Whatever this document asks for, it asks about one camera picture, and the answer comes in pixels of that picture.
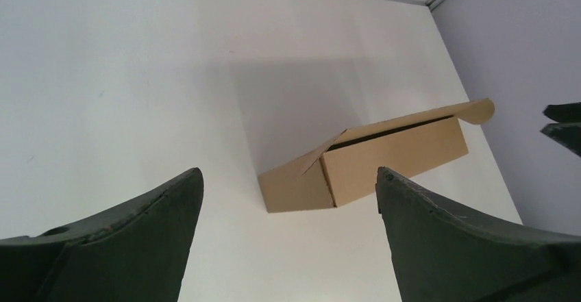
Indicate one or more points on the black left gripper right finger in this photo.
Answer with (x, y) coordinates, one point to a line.
(442, 250)

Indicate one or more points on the brown cardboard box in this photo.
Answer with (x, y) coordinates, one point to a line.
(344, 168)

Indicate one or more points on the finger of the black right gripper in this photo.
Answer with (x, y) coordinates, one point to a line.
(564, 113)
(565, 134)

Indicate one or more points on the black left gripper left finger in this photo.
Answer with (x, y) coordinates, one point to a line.
(135, 251)

